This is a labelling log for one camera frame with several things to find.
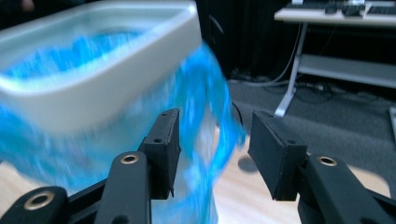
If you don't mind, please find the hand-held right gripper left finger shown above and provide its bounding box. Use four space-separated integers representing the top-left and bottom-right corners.
138 107 182 200

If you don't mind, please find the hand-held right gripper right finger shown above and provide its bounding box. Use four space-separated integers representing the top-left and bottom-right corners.
247 110 309 202

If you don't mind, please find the black keyboard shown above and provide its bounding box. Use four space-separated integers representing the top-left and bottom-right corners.
284 0 396 17

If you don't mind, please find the white floor cable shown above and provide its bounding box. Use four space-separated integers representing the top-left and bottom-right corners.
228 31 301 89

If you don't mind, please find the cream square bin rim ring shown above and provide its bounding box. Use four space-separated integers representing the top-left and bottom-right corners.
0 0 203 134

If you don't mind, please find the white metal stand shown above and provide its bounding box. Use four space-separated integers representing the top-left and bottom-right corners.
274 0 396 141

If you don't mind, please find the black computer mouse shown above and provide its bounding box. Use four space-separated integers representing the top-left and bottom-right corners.
341 5 362 17

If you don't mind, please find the black floor cable bundle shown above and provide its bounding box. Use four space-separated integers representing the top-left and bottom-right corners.
295 79 386 105

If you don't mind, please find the blue plastic garbage bag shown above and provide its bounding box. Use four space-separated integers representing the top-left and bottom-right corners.
0 29 247 224

